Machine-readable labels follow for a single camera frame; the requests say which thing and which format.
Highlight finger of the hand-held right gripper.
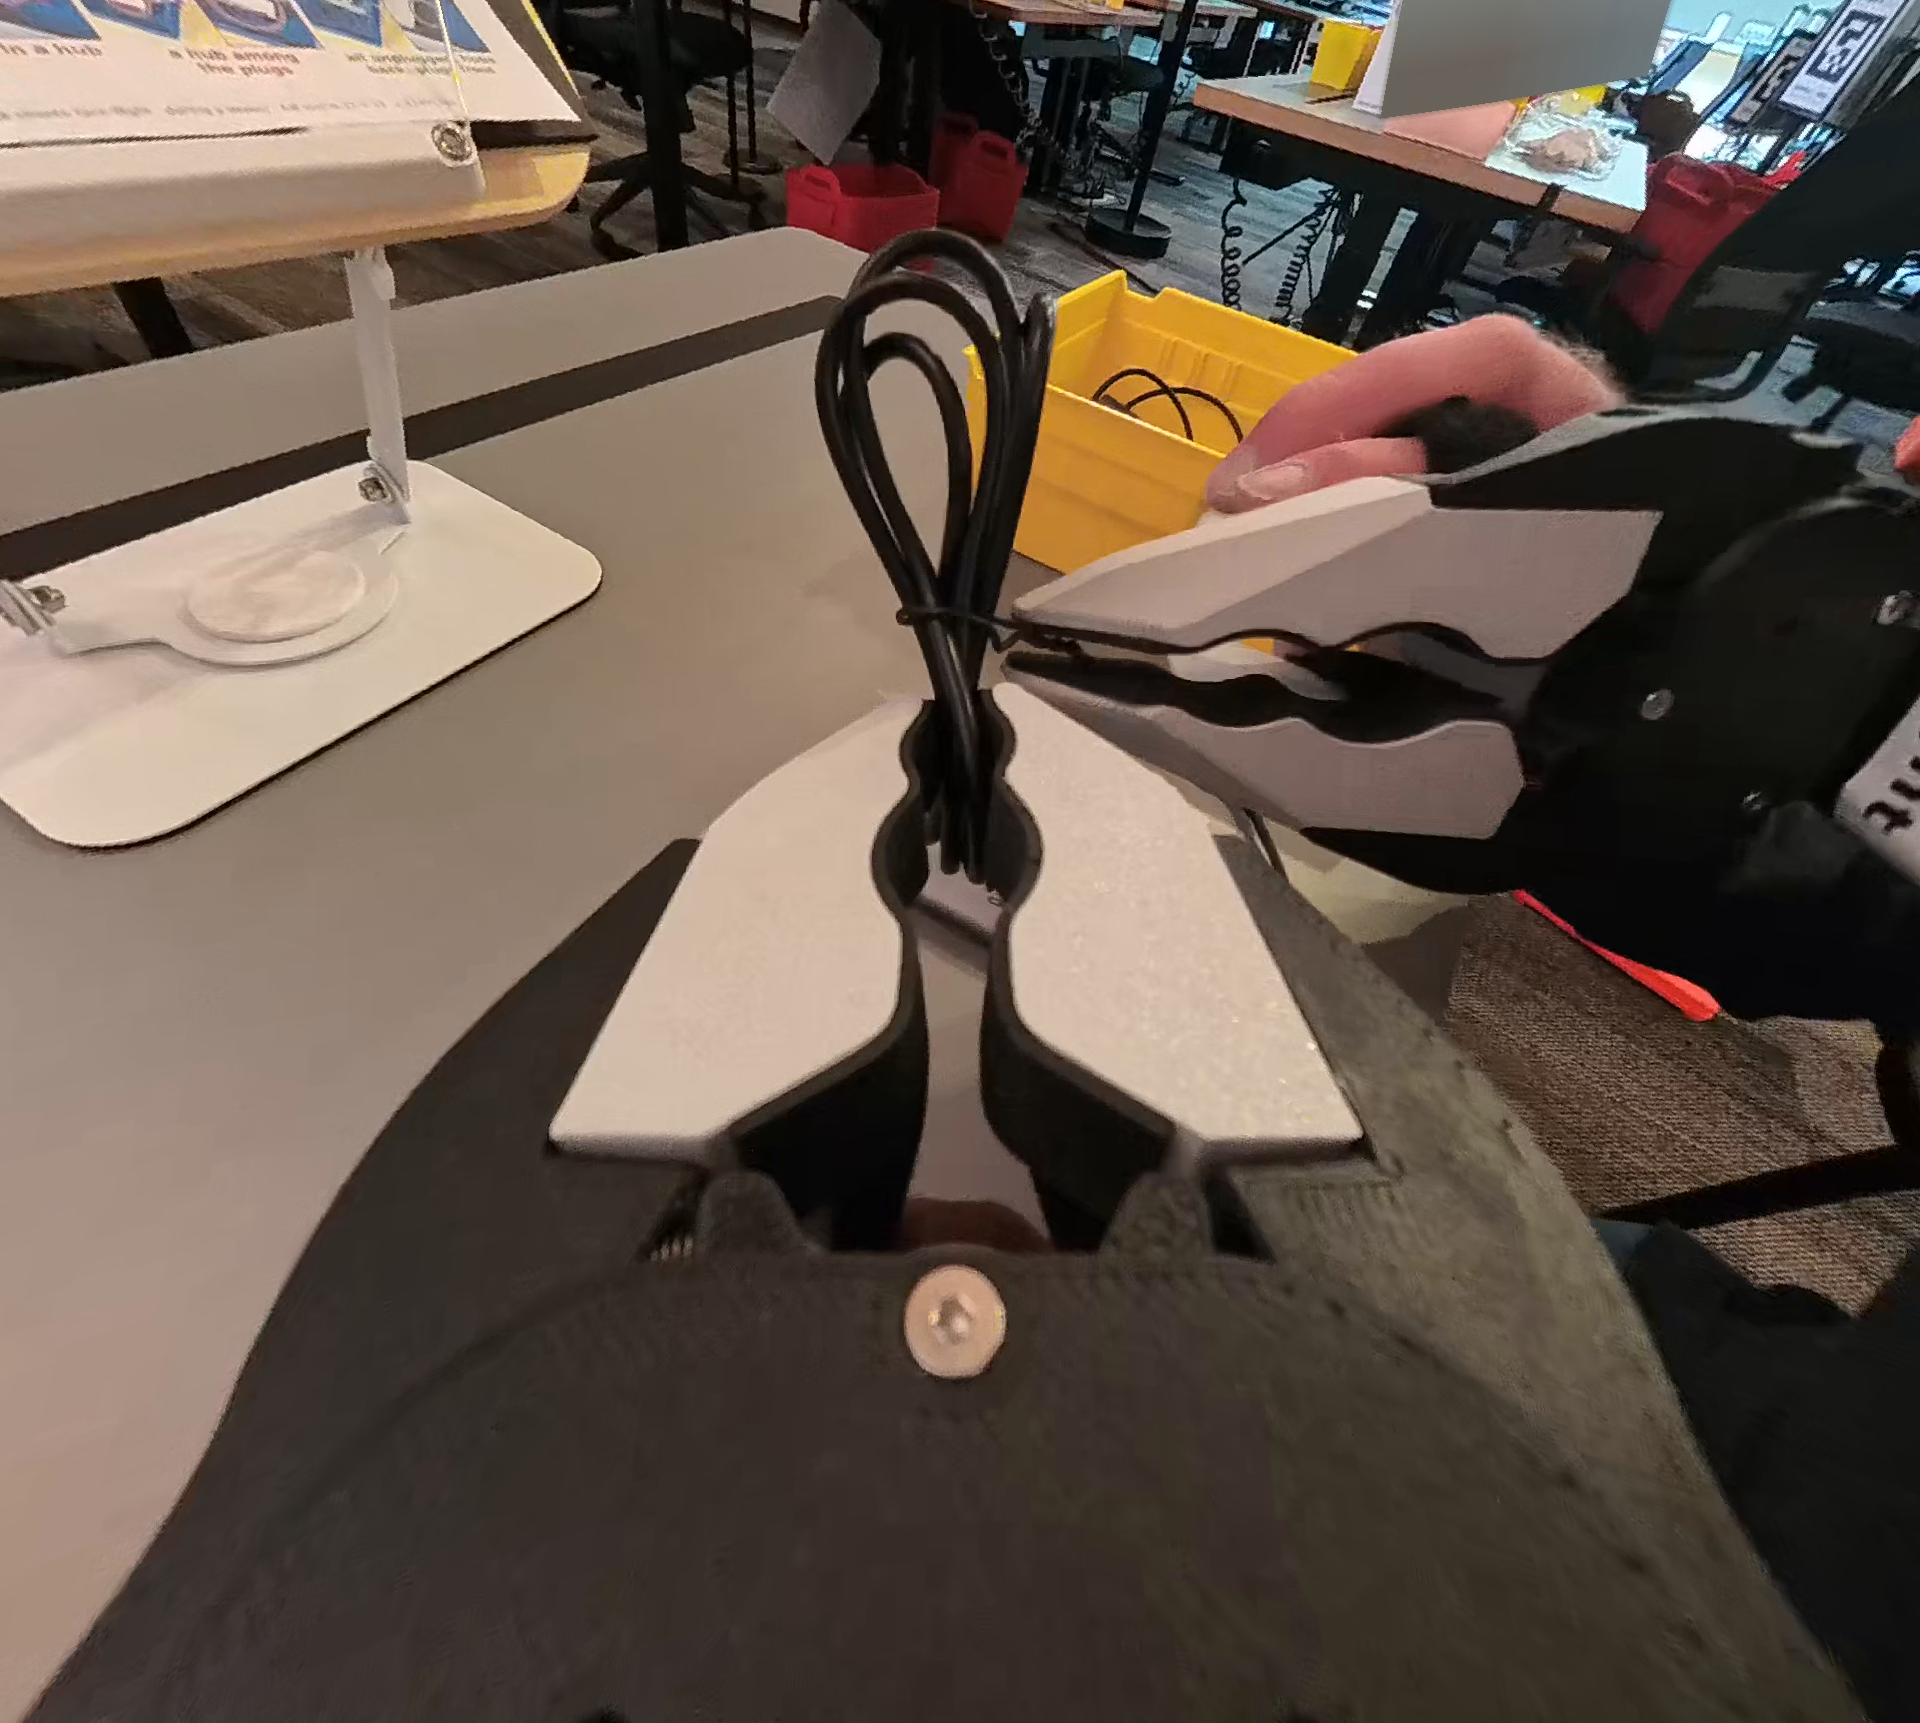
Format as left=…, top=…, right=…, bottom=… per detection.
left=1002, top=643, right=1531, bottom=843
left=1012, top=475, right=1664, bottom=659

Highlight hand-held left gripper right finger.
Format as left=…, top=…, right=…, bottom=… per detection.
left=973, top=685, right=1368, bottom=1251

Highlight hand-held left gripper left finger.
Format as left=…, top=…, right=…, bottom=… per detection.
left=548, top=695, right=932, bottom=1251

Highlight black usb cable orange plugs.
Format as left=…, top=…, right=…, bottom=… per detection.
left=1092, top=365, right=1249, bottom=453

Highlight yellow plastic bin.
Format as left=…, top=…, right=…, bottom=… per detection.
left=963, top=271, right=1364, bottom=651

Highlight person's right hand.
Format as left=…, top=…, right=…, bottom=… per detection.
left=1206, top=313, right=1621, bottom=513

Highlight orange traffic cone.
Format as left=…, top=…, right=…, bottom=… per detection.
left=1512, top=887, right=1723, bottom=1023

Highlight black mesh office chair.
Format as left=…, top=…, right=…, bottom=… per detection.
left=1589, top=125, right=1920, bottom=405

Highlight black pole stand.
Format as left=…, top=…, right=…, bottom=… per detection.
left=1081, top=0, right=1260, bottom=259

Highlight black white marker sign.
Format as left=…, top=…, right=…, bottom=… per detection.
left=1775, top=0, right=1920, bottom=127

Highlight white hanging paper sheet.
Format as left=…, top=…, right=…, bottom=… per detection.
left=767, top=0, right=884, bottom=165

